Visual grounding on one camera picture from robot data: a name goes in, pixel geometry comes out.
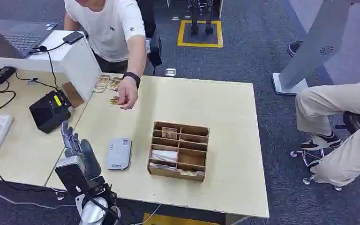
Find grey laptop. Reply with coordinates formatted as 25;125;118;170
0;15;58;60

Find person's left hand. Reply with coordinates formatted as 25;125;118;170
117;77;140;111

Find black round floor object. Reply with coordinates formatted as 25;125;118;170
287;40;304;58

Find grey slanted floor stand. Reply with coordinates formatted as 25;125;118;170
271;0;360;96

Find black stool with castors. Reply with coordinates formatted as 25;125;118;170
290;111;360;192

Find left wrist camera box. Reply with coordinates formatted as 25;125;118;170
54;156;90;196

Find black wristwatch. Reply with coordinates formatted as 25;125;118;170
122;71;142;89

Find wooden compartment card box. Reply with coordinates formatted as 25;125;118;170
146;120;210;183

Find person in white shirt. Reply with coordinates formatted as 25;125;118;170
63;0;152;111

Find black robot legs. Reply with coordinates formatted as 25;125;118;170
187;0;215;36

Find grey flat power bank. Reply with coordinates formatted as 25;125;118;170
106;138;133;171

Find printed card lying in box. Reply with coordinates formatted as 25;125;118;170
180;170;205;178

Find seated person in beige trousers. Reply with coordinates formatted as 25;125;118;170
295;77;360;189

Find brown wooden panel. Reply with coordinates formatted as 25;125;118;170
61;81;85;109

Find black device with yellow label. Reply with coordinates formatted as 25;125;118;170
29;90;74;135

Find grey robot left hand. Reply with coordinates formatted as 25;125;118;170
60;120;102;181

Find black power adapter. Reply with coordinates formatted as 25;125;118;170
0;66;16;90

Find white desk partition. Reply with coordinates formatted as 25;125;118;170
0;30;103;103

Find white card stack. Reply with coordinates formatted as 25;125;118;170
151;150;179;163

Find white floor cable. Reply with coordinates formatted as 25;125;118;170
0;186;77;209

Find black cable of flat drive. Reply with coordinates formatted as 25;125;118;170
29;41;68;90

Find black flat drive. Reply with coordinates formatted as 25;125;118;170
62;31;85;45

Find thin card stack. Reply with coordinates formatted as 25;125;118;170
148;163;177;172

